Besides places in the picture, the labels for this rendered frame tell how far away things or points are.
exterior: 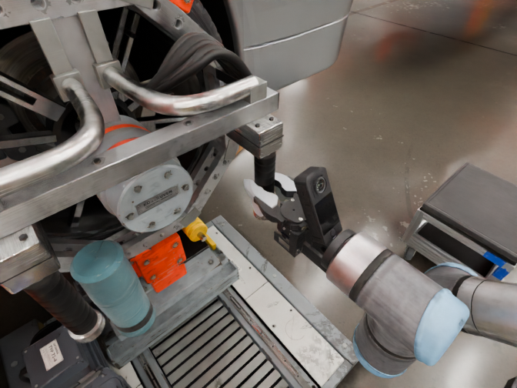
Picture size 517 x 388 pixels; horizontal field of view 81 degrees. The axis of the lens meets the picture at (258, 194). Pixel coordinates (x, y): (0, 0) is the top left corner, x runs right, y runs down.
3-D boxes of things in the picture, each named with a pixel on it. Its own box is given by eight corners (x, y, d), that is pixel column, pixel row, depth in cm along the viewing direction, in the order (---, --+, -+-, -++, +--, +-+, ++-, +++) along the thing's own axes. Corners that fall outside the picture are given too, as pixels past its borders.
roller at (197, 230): (164, 186, 104) (160, 173, 99) (214, 239, 88) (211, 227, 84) (148, 194, 101) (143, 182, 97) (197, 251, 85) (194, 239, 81)
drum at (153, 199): (149, 155, 67) (131, 96, 58) (203, 209, 56) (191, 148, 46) (85, 184, 61) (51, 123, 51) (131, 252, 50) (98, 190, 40)
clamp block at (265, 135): (247, 125, 54) (246, 97, 51) (282, 148, 50) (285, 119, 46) (225, 135, 52) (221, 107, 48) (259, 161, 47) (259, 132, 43)
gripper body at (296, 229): (269, 237, 54) (321, 284, 48) (271, 205, 48) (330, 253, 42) (298, 216, 58) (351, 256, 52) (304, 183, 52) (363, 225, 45)
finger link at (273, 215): (248, 206, 51) (289, 234, 47) (247, 200, 50) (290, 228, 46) (265, 192, 54) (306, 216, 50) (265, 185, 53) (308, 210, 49)
